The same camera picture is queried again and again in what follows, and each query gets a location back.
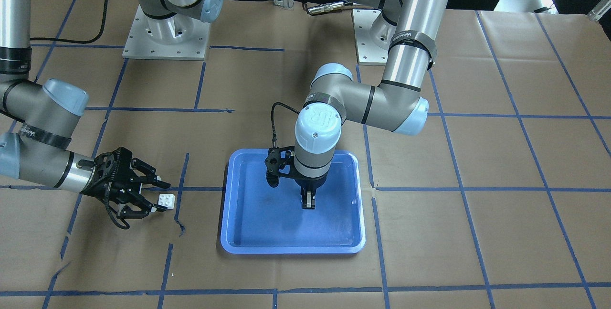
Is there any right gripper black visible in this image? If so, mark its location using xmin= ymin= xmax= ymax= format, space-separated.
xmin=81 ymin=147 xmax=171 ymax=219

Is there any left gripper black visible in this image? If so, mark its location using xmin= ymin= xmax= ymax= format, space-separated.
xmin=265 ymin=146 xmax=327 ymax=210

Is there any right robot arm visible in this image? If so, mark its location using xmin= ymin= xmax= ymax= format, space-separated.
xmin=0 ymin=0 xmax=176 ymax=229

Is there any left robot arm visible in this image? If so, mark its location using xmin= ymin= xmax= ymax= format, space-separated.
xmin=265 ymin=0 xmax=448 ymax=209

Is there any blue plastic tray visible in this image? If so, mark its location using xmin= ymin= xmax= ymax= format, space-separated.
xmin=220 ymin=149 xmax=366 ymax=254

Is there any brown paper table cover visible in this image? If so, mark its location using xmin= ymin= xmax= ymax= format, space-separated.
xmin=0 ymin=0 xmax=611 ymax=309

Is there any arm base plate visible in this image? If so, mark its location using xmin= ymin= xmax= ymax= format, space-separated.
xmin=122 ymin=6 xmax=211 ymax=61
xmin=353 ymin=9 xmax=396 ymax=66

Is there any black corrugated cable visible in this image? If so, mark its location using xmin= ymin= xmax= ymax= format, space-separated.
xmin=30 ymin=0 xmax=109 ymax=45

